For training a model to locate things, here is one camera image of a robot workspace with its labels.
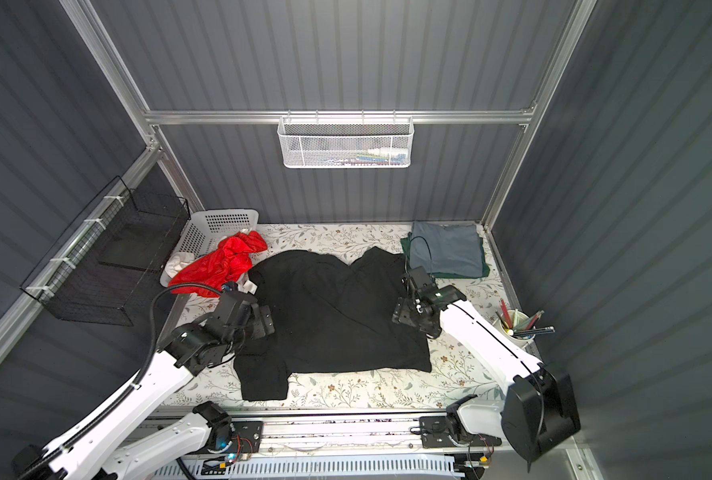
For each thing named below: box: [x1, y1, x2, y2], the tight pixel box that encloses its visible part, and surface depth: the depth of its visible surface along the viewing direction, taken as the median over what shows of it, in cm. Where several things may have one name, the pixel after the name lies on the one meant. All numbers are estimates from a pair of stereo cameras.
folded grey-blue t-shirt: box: [409, 221, 482, 277], surface depth 111 cm
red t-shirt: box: [169, 231, 268, 297], surface depth 96 cm
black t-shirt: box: [234, 247, 432, 401], surface depth 93 cm
